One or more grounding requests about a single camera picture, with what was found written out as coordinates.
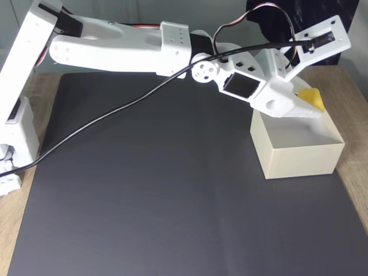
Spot yellow cube block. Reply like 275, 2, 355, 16
297, 88, 327, 113

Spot white open box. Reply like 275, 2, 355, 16
249, 110, 346, 181

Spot black table mat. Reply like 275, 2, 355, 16
7, 71, 368, 276

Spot red black servo wire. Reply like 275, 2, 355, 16
212, 4, 298, 70

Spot black camera cable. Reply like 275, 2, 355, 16
0, 40, 316, 177

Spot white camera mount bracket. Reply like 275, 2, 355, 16
270, 14, 352, 82

